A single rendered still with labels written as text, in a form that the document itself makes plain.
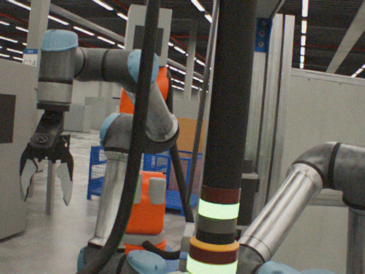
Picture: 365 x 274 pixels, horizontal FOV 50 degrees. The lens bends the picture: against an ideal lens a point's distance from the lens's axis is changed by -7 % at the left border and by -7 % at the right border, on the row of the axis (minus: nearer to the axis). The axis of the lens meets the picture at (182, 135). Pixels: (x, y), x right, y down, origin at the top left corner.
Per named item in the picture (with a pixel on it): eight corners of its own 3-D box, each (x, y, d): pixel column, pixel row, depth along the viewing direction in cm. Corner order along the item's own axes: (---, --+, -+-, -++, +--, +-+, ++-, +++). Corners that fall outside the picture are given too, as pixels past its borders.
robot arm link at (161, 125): (184, 163, 127) (144, 81, 83) (150, 158, 130) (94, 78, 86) (191, 129, 132) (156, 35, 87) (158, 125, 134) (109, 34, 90)
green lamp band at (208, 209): (218, 221, 33) (220, 206, 33) (190, 211, 35) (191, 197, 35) (245, 216, 35) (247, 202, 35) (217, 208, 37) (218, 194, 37)
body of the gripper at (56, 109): (70, 160, 90) (74, 105, 89) (63, 165, 81) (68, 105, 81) (37, 156, 89) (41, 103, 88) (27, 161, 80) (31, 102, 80)
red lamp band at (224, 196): (220, 205, 33) (222, 190, 33) (191, 196, 35) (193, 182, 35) (247, 201, 35) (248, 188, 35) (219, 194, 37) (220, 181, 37)
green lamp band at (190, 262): (211, 282, 32) (213, 269, 32) (176, 265, 36) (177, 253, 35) (245, 272, 35) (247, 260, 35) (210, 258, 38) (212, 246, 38)
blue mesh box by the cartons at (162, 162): (137, 207, 708) (142, 151, 702) (164, 196, 827) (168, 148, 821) (185, 216, 680) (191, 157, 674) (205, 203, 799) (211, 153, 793)
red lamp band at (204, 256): (213, 268, 32) (215, 254, 32) (178, 252, 35) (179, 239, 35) (247, 258, 35) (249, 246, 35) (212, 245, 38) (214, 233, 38)
